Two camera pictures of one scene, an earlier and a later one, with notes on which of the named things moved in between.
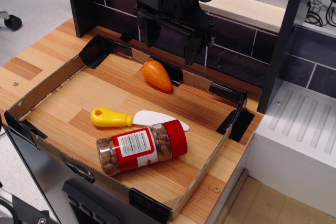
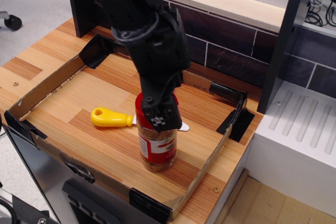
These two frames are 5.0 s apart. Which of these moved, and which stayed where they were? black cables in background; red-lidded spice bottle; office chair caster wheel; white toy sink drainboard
Moved: red-lidded spice bottle
Stayed: white toy sink drainboard; office chair caster wheel; black cables in background
